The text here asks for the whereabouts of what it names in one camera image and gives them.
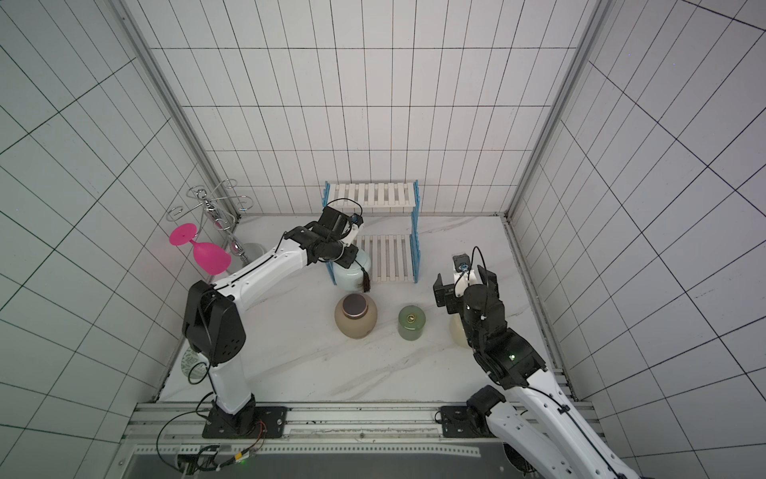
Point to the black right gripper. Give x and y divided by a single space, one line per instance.
452 295

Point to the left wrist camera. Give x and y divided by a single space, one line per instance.
354 221

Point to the light blue tea canister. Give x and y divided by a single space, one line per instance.
356 278

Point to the cream tea canister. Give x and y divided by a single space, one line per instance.
457 332

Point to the brown tea canister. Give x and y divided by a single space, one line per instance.
356 315

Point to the pink plastic wine glass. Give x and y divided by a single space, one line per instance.
213 259

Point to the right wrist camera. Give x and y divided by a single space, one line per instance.
465 274

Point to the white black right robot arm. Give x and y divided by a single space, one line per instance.
524 406

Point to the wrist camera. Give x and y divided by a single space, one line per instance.
354 221
465 274

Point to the blue white wooden shelf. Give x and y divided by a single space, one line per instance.
390 236

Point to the chrome glass holder stand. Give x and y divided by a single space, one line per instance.
222 207

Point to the green tea canister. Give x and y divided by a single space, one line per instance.
411 322

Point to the green patterned plate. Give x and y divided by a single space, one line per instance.
193 367

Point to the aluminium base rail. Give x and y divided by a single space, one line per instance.
311 440

